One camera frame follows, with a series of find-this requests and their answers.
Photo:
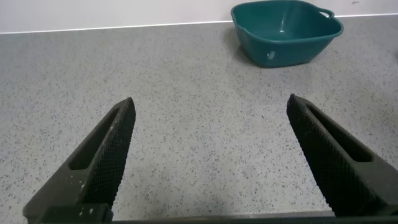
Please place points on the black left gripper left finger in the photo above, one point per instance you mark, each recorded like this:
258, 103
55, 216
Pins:
99, 165

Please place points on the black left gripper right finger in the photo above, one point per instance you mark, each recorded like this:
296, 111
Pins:
339, 168

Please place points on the teal plastic square basin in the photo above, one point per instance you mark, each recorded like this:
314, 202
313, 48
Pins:
280, 46

